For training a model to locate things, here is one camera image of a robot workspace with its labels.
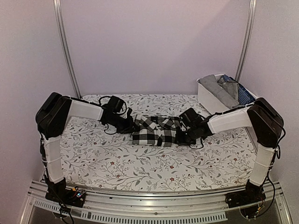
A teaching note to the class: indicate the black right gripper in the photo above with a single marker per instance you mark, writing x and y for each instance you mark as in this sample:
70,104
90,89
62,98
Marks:
179,139

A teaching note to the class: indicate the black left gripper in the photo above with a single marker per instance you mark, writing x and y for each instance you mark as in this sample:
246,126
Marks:
129,129

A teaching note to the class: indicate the black white checkered shirt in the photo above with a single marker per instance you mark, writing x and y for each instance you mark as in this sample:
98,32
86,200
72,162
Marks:
159,131

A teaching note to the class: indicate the white plastic bin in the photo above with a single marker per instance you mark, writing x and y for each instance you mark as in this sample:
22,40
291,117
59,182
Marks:
211,103

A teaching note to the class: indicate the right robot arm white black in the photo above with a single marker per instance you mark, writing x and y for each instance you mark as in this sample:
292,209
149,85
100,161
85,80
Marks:
262,120

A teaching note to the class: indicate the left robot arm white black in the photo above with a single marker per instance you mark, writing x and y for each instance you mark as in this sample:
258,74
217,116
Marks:
53,117

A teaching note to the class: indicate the grey long sleeve shirt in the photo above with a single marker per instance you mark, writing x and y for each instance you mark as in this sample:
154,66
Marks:
225,91

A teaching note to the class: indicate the floral patterned table mat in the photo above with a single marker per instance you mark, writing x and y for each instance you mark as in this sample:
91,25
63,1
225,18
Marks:
95,156

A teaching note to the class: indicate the blue checkered shirt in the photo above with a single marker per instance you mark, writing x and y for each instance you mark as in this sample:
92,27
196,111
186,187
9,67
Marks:
244,94

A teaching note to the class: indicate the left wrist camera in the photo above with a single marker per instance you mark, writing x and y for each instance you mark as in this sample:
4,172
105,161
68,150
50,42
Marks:
116,105

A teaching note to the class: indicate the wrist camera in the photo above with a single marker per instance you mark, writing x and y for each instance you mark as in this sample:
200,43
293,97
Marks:
116,105
190,118

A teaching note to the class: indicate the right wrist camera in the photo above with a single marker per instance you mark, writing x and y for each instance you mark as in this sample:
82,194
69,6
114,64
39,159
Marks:
190,118

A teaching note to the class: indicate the aluminium front rail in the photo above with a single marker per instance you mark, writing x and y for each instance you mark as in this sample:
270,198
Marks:
124,207

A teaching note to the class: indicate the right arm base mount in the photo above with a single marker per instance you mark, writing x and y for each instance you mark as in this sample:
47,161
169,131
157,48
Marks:
251,194

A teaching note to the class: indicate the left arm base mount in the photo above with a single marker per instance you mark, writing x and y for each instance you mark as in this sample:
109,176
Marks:
58,192

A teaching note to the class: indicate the left aluminium frame post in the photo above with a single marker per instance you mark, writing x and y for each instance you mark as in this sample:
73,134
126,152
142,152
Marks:
64,43

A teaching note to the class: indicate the aluminium frame post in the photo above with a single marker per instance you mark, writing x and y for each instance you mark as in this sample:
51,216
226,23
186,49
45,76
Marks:
246,40
64,43

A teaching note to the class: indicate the right aluminium frame post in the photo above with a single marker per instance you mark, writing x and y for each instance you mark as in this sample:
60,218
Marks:
246,40

